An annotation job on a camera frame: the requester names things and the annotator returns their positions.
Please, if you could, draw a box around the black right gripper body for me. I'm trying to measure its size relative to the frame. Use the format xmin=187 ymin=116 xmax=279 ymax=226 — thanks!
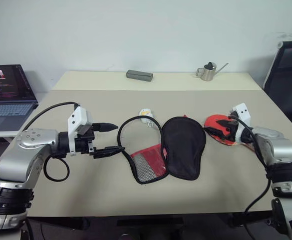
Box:
xmin=225 ymin=116 xmax=240 ymax=143

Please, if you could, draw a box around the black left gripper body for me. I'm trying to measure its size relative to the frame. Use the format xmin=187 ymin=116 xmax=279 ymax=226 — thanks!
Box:
xmin=74 ymin=123 xmax=97 ymax=157

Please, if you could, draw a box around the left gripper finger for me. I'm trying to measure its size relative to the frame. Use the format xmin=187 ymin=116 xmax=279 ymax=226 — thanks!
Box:
xmin=93 ymin=122 xmax=119 ymax=133
xmin=92 ymin=146 xmax=126 ymax=160

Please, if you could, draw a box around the red table tennis paddle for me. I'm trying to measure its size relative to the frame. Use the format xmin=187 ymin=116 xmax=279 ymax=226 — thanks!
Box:
xmin=203 ymin=114 xmax=257 ymax=153

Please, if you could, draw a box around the red black paddle case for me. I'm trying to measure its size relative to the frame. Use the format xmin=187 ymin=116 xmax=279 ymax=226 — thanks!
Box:
xmin=117 ymin=114 xmax=207 ymax=185

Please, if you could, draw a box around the small metal watering can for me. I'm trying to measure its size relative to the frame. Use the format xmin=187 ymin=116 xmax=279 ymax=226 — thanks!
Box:
xmin=195 ymin=61 xmax=229 ymax=82

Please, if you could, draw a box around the grey rectangular box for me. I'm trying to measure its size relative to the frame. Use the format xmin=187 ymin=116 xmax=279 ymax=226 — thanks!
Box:
xmin=126 ymin=69 xmax=154 ymax=83

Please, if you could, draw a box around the black office chair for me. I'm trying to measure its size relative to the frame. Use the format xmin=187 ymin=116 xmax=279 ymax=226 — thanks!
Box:
xmin=263 ymin=40 xmax=292 ymax=124

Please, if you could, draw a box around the open laptop computer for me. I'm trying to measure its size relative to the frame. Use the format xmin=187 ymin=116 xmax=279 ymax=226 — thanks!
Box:
xmin=0 ymin=64 xmax=39 ymax=132

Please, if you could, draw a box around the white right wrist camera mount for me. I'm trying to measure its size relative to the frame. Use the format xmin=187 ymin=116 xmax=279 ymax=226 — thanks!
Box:
xmin=232 ymin=102 xmax=253 ymax=144

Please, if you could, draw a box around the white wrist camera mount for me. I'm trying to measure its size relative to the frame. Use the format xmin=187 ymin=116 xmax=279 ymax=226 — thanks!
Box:
xmin=67 ymin=106 xmax=93 ymax=156
xmin=232 ymin=102 xmax=253 ymax=144

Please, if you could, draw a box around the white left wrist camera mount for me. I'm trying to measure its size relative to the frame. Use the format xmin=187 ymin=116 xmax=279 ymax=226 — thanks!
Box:
xmin=67 ymin=106 xmax=93 ymax=156

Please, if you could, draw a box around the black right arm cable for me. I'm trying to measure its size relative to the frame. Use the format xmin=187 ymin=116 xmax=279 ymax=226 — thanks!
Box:
xmin=227 ymin=113 xmax=273 ymax=216

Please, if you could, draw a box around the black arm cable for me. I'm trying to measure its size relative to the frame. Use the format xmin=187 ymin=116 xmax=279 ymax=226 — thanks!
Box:
xmin=227 ymin=113 xmax=273 ymax=216
xmin=22 ymin=101 xmax=81 ymax=183

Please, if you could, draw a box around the white yellow keychain charm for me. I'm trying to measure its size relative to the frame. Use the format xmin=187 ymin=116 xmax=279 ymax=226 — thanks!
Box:
xmin=138 ymin=108 xmax=159 ymax=130

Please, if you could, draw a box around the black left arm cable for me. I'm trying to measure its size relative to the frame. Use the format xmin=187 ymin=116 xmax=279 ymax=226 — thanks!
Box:
xmin=22 ymin=101 xmax=81 ymax=183

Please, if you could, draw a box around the black table frame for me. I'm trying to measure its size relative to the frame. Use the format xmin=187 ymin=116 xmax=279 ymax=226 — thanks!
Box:
xmin=27 ymin=211 xmax=274 ymax=240

